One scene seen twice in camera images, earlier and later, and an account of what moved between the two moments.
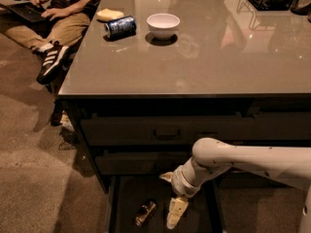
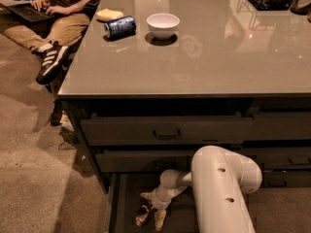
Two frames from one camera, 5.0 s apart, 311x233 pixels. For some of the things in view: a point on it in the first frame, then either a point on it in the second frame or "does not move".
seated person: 70,7 does not move
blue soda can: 121,27 does not move
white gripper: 178,183 to 157,198
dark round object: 302,1 does not move
